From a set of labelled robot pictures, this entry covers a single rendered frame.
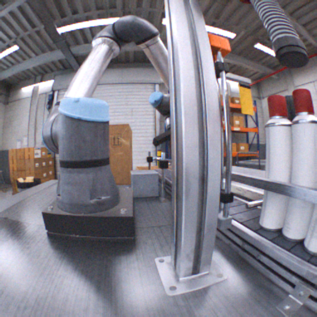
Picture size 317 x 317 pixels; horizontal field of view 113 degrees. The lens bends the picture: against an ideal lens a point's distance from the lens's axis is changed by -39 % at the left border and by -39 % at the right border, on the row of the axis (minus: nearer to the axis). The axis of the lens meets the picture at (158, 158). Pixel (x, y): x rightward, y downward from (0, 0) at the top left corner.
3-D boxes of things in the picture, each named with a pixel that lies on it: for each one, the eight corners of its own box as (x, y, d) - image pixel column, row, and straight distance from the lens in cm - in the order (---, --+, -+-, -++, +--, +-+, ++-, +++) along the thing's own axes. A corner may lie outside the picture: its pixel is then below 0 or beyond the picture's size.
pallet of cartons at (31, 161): (37, 201, 382) (32, 146, 369) (12, 198, 433) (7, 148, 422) (57, 189, 484) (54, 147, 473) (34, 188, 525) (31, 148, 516)
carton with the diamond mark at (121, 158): (130, 185, 75) (129, 123, 74) (80, 185, 80) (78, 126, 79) (133, 175, 104) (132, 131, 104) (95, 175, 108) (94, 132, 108)
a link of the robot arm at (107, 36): (44, 146, 40) (122, 13, 71) (34, 146, 55) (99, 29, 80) (84, 161, 45) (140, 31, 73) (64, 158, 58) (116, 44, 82)
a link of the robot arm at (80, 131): (70, 163, 30) (72, 85, 31) (50, 158, 42) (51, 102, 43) (121, 156, 36) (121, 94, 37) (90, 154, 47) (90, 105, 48)
